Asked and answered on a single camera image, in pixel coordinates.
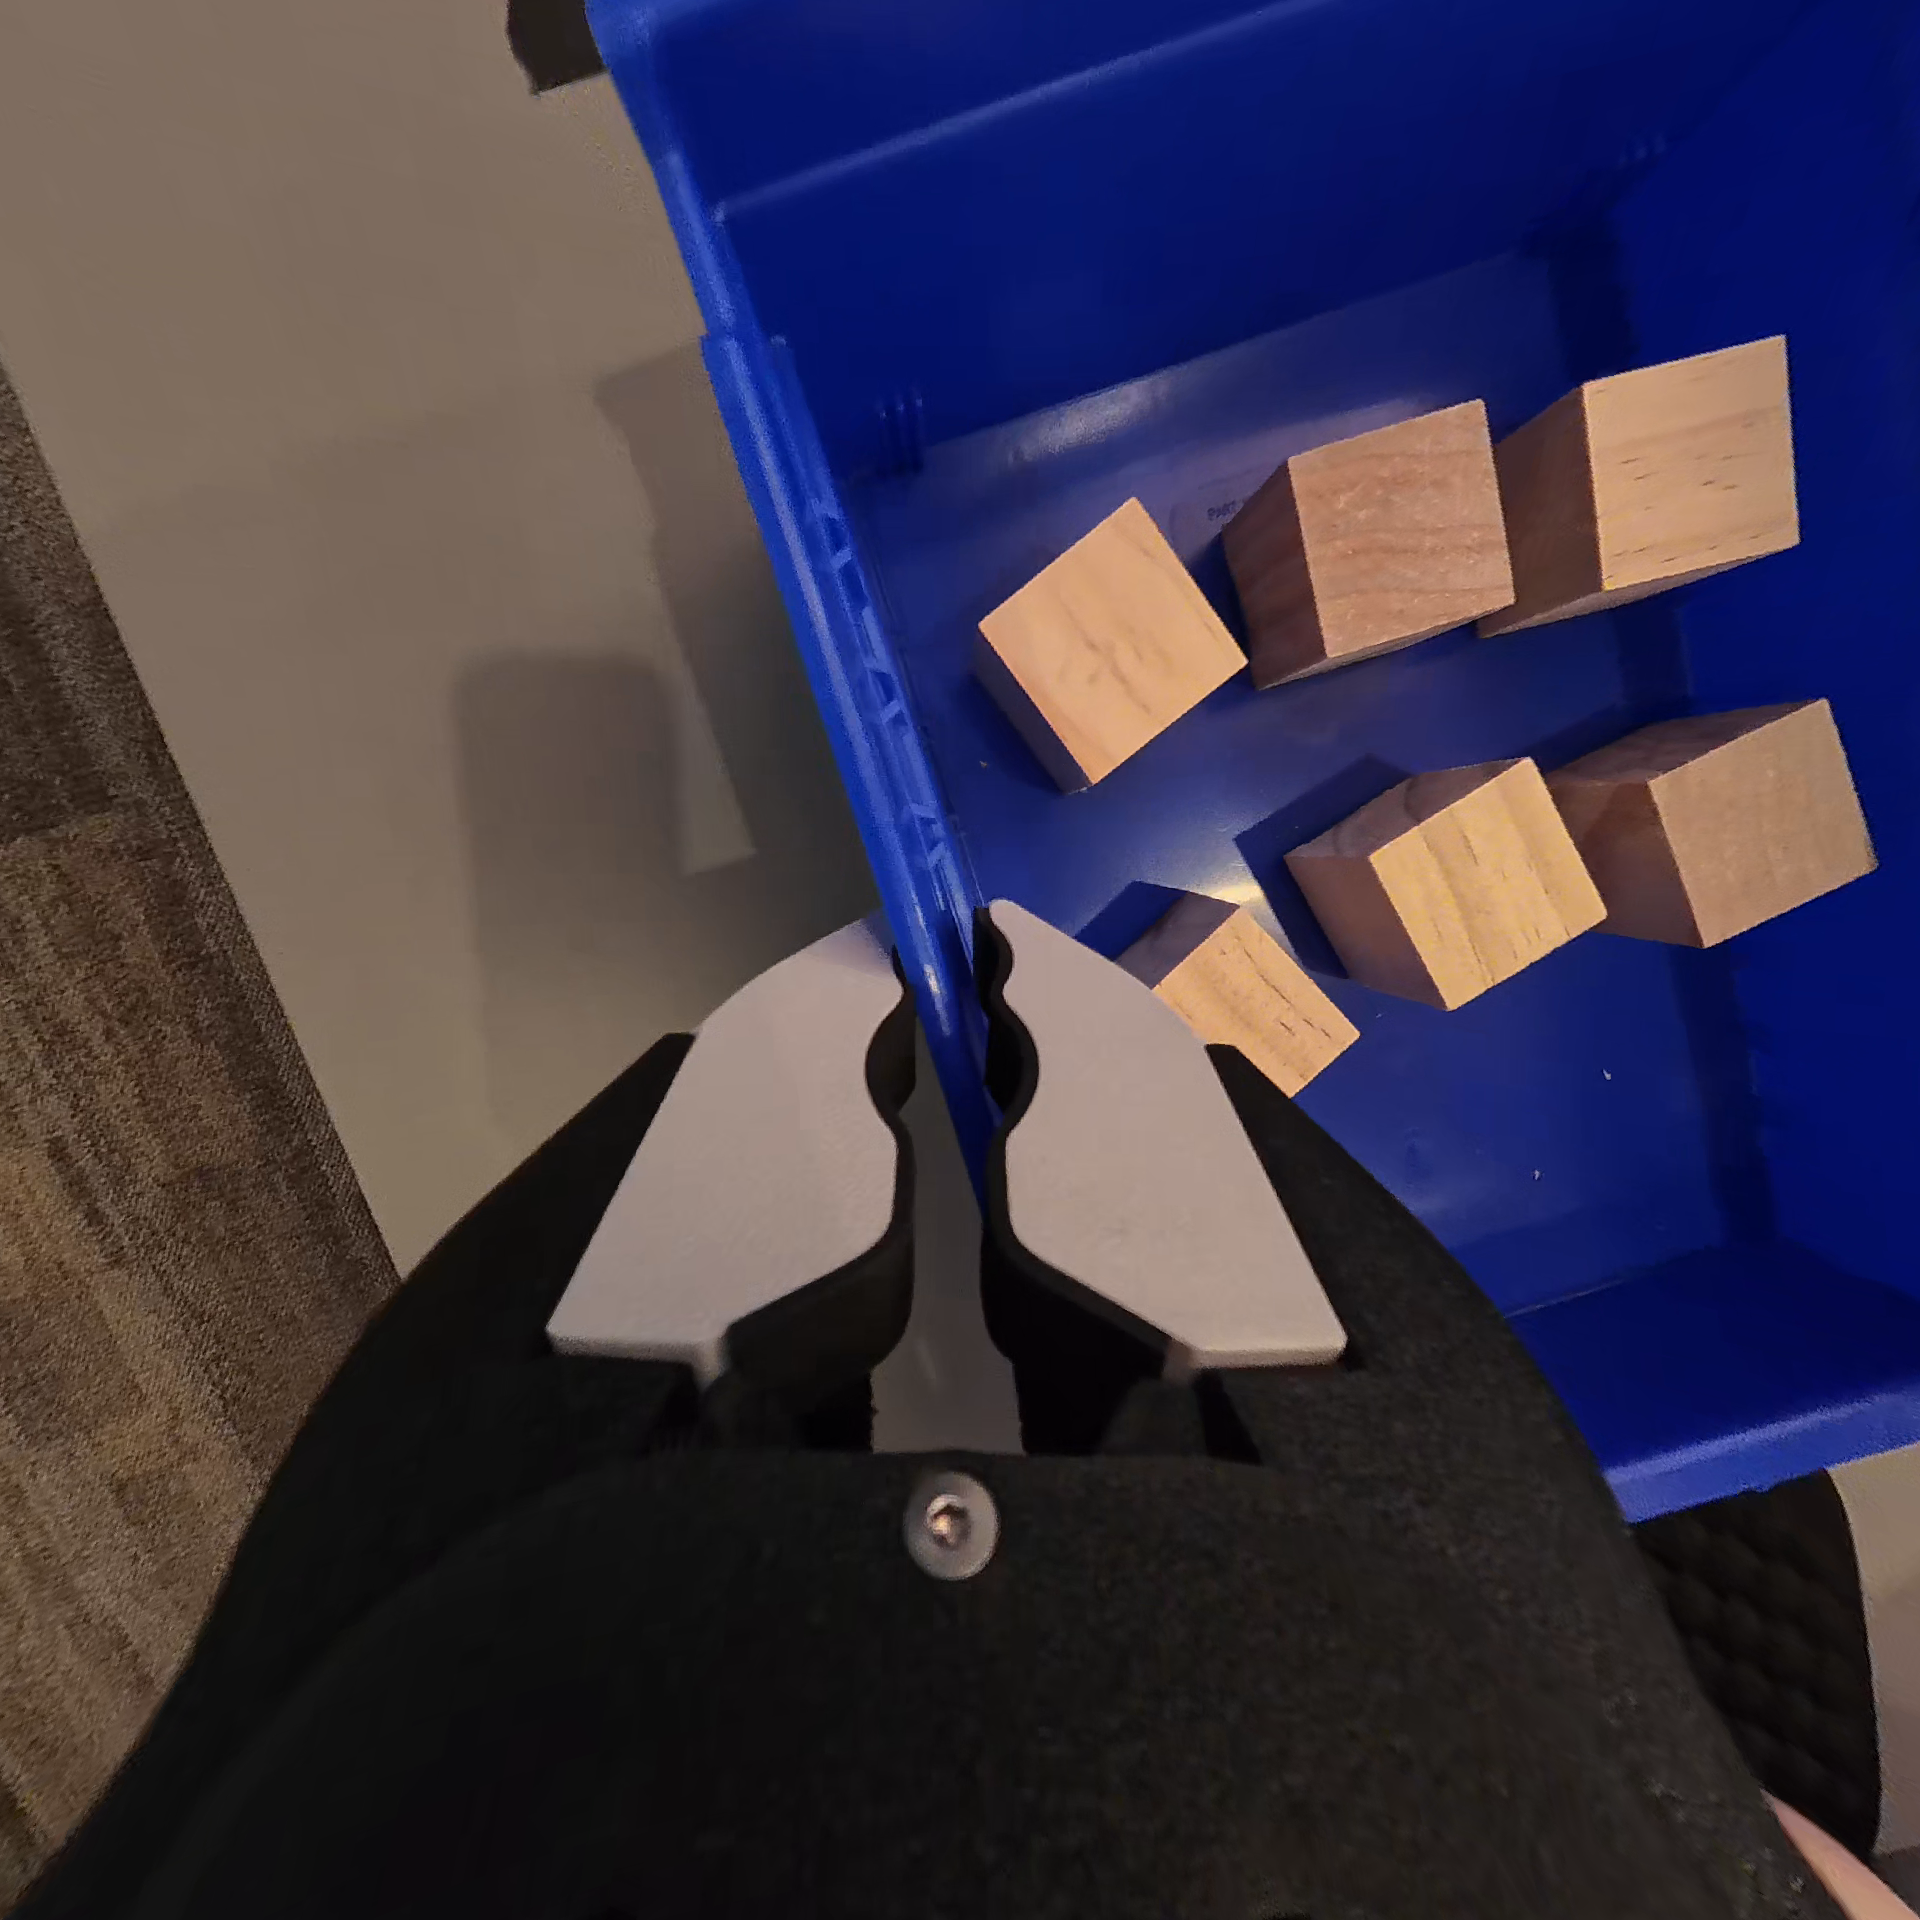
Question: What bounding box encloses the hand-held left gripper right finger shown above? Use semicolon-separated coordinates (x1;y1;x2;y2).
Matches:
975;899;1350;1377

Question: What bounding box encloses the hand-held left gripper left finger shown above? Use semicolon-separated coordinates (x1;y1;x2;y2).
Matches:
544;916;922;1372

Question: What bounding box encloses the group of plain wooden cubes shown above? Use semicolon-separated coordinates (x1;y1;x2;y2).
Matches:
975;332;1881;1105

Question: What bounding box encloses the blue plastic bin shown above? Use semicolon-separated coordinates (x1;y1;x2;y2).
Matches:
583;0;1920;1523

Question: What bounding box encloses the black mesh chair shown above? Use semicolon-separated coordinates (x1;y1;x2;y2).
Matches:
1626;1472;1884;1862

